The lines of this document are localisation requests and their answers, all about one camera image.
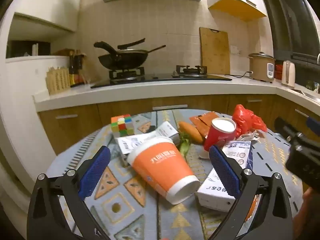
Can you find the wooden cutting board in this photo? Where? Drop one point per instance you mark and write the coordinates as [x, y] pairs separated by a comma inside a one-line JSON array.
[[215, 52]]

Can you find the person's right forearm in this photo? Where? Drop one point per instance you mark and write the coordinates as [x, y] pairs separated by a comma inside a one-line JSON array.
[[311, 205]]

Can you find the white wall socket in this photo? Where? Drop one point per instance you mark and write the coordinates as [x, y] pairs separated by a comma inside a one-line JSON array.
[[235, 50]]

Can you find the white electric kettle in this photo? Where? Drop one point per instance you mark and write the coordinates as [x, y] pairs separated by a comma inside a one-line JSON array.
[[288, 75]]

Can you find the steel sink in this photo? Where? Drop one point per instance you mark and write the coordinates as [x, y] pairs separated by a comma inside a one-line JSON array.
[[307, 93]]

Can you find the knife block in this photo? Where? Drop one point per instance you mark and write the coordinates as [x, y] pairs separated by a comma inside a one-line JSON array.
[[75, 67]]

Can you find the beige rice cooker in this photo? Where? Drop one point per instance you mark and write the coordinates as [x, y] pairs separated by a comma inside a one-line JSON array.
[[258, 68]]

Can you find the orange paper cup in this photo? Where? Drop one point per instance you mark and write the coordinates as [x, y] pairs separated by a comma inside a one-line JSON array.
[[160, 165]]

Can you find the orange snack packet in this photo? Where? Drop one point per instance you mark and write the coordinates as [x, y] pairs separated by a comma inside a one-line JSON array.
[[202, 122]]

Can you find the black pot lid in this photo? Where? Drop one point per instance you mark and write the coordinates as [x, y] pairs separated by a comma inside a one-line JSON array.
[[131, 45]]

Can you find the patterned blue tablecloth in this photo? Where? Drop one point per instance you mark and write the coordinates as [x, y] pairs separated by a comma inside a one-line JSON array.
[[120, 205]]

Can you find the yellow white wall cabinet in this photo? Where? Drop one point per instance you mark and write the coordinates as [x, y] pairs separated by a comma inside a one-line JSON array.
[[237, 5]]

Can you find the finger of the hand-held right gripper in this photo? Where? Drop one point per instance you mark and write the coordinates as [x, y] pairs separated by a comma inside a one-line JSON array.
[[312, 123], [282, 127]]

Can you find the red container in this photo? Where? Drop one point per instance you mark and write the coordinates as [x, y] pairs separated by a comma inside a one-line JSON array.
[[278, 72]]

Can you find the black gas stove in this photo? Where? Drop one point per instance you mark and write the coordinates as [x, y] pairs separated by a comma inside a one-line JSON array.
[[162, 78]]

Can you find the dark window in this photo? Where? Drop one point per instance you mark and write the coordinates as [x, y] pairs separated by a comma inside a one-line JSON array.
[[287, 30]]

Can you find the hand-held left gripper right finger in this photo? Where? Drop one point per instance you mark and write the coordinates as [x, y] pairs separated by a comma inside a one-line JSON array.
[[225, 172]]

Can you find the colourful puzzle cube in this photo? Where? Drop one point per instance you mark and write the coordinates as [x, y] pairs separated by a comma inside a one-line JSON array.
[[122, 126]]

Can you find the red paper cup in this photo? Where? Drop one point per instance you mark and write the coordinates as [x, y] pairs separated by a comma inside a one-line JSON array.
[[217, 136]]

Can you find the crumpled white paper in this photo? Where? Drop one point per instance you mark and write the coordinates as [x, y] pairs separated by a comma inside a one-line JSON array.
[[250, 137]]

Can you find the blue white flat carton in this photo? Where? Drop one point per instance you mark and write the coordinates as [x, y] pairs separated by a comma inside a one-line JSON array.
[[130, 143]]

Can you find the large white carton box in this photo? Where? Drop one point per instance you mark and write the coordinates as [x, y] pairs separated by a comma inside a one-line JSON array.
[[212, 190]]

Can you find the small white carton box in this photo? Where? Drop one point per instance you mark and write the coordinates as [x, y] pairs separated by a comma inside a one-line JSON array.
[[166, 130]]

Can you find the black wok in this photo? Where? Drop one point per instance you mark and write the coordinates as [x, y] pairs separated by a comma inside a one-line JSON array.
[[125, 60]]

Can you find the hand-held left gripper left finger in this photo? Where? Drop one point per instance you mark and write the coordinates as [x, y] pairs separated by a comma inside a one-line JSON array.
[[96, 171]]

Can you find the red plastic bag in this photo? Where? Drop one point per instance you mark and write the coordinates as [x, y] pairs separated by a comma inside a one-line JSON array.
[[246, 120]]

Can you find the carrot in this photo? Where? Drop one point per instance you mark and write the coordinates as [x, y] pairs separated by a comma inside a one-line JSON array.
[[191, 131]]

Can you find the wooden base cabinet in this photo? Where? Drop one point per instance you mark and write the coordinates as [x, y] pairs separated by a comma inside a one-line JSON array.
[[82, 127]]

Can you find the green vegetable stalk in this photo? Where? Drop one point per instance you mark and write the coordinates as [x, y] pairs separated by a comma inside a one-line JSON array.
[[185, 146]]

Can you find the woven chopstick basket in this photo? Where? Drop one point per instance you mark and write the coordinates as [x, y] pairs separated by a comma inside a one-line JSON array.
[[57, 81]]

